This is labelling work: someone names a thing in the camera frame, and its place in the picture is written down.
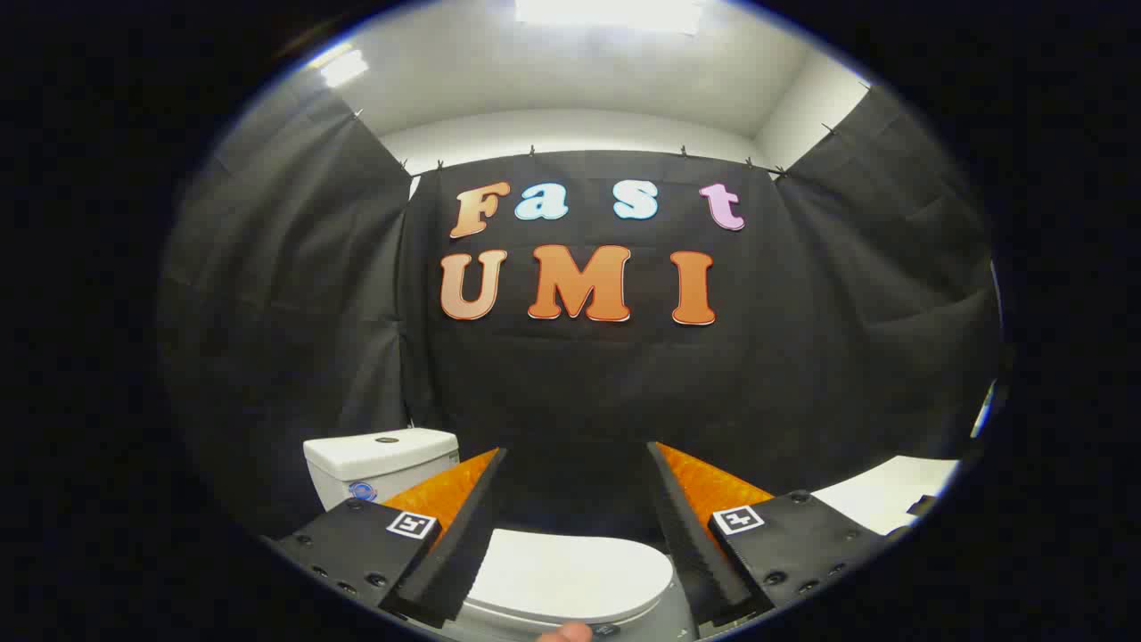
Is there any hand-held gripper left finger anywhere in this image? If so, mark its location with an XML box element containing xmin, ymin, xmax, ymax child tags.
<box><xmin>263</xmin><ymin>448</ymin><xmax>509</xmax><ymax>630</ymax></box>

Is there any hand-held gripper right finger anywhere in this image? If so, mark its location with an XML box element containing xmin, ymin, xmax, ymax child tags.
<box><xmin>646</xmin><ymin>441</ymin><xmax>910</xmax><ymax>630</ymax></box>

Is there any white toilet lid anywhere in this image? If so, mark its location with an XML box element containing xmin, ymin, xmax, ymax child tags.
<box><xmin>459</xmin><ymin>529</ymin><xmax>676</xmax><ymax>625</ymax></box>

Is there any white toilet tank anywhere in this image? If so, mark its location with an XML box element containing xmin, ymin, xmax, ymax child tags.
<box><xmin>303</xmin><ymin>428</ymin><xmax>461</xmax><ymax>514</ymax></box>

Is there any black backdrop cloth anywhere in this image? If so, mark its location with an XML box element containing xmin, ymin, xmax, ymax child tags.
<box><xmin>159</xmin><ymin>85</ymin><xmax>1004</xmax><ymax>545</ymax></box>

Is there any white cabinet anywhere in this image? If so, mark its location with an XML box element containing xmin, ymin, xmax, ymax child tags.
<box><xmin>811</xmin><ymin>455</ymin><xmax>964</xmax><ymax>536</ymax></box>

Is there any small ceiling light panel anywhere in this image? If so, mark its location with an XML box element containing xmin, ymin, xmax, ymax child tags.
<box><xmin>312</xmin><ymin>49</ymin><xmax>370</xmax><ymax>88</ymax></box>

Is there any large ceiling light panel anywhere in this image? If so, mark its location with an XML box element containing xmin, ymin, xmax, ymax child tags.
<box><xmin>514</xmin><ymin>0</ymin><xmax>705</xmax><ymax>35</ymax></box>

